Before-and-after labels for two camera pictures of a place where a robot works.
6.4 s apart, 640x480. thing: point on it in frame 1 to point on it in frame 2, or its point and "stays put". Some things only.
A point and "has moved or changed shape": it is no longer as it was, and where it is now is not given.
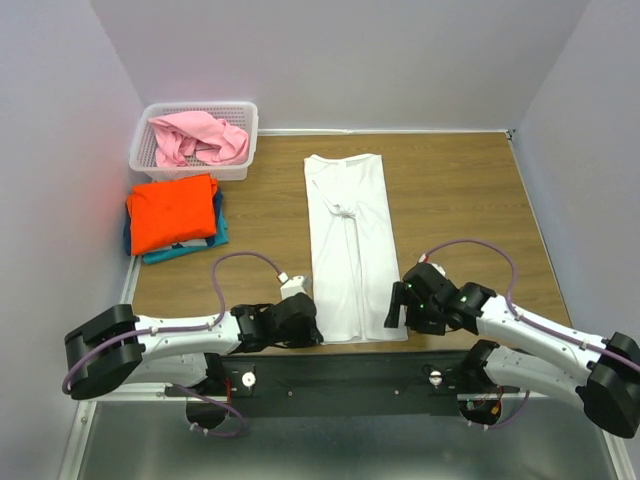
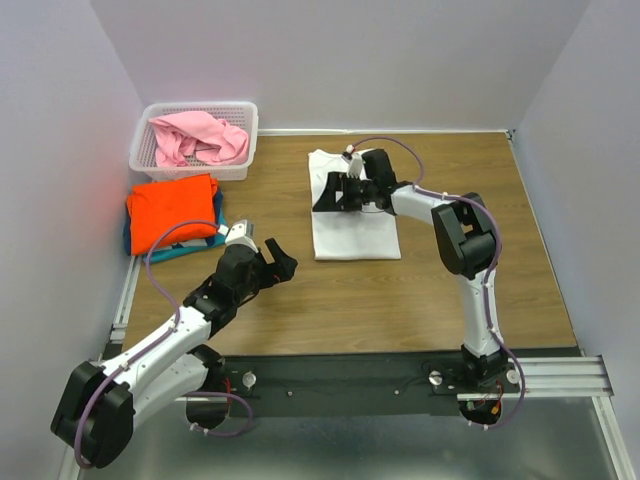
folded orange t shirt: x=171 y=212 stays put
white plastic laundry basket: x=187 y=139 stays put
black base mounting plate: x=337 y=382 stays put
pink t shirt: x=180 y=135 stays put
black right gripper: x=402 y=294 to x=335 y=182
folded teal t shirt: x=222 y=238 stays put
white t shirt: x=354 y=253 has moved or changed shape
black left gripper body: x=301 y=338 to x=256 y=282
